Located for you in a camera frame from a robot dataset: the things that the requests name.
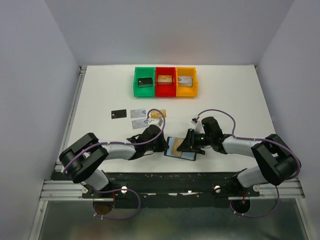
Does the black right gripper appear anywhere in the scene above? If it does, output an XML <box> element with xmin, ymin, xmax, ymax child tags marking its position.
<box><xmin>176</xmin><ymin>128</ymin><xmax>213</xmax><ymax>153</ymax></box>

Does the black leather card holder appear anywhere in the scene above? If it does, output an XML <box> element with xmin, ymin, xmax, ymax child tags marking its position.
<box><xmin>164</xmin><ymin>136</ymin><xmax>197</xmax><ymax>161</ymax></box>

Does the silver VIP credit card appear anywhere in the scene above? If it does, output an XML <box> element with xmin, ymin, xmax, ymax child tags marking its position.
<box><xmin>130</xmin><ymin>109</ymin><xmax>146</xmax><ymax>119</ymax></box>

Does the grey credit card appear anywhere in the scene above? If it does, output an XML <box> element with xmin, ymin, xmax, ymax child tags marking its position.
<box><xmin>111</xmin><ymin>109</ymin><xmax>127</xmax><ymax>119</ymax></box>

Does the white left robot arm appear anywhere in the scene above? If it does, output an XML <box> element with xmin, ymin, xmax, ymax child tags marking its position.
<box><xmin>59</xmin><ymin>125</ymin><xmax>169</xmax><ymax>198</ymax></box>

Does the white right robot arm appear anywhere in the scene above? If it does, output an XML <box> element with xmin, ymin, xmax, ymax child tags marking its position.
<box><xmin>177</xmin><ymin>116</ymin><xmax>301</xmax><ymax>196</ymax></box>

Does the black credit card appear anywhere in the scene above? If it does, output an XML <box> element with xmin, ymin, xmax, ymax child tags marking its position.
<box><xmin>137</xmin><ymin>77</ymin><xmax>153</xmax><ymax>88</ymax></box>

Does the gold credit card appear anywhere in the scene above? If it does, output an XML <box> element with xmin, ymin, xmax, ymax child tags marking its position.
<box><xmin>157</xmin><ymin>75</ymin><xmax>173</xmax><ymax>85</ymax></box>

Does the yellow plastic bin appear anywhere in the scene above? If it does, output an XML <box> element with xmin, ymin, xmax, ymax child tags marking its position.
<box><xmin>176</xmin><ymin>67</ymin><xmax>198</xmax><ymax>98</ymax></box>

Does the green plastic bin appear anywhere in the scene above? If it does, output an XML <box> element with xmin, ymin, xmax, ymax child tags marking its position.
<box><xmin>133</xmin><ymin>66</ymin><xmax>156</xmax><ymax>98</ymax></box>

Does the red plastic bin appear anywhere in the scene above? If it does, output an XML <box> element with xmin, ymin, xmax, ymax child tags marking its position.
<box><xmin>155</xmin><ymin>66</ymin><xmax>177</xmax><ymax>98</ymax></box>

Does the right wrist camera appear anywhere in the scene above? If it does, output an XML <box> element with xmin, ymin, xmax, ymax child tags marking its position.
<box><xmin>191</xmin><ymin>116</ymin><xmax>203</xmax><ymax>134</ymax></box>

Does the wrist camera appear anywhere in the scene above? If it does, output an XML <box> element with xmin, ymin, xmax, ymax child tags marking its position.
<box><xmin>147</xmin><ymin>118</ymin><xmax>164</xmax><ymax>127</ymax></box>
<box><xmin>191</xmin><ymin>116</ymin><xmax>203</xmax><ymax>134</ymax></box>

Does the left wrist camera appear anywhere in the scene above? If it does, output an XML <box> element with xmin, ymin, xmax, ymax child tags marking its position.
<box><xmin>147</xmin><ymin>118</ymin><xmax>164</xmax><ymax>127</ymax></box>

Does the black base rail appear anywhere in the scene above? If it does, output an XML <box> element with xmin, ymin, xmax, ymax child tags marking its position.
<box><xmin>51</xmin><ymin>169</ymin><xmax>261</xmax><ymax>210</ymax></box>

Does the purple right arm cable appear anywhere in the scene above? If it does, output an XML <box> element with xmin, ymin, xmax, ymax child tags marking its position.
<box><xmin>196</xmin><ymin>108</ymin><xmax>302</xmax><ymax>218</ymax></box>

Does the aluminium frame rail left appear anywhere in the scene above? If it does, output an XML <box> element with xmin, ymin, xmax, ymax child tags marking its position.
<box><xmin>28</xmin><ymin>66</ymin><xmax>87</xmax><ymax>240</ymax></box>

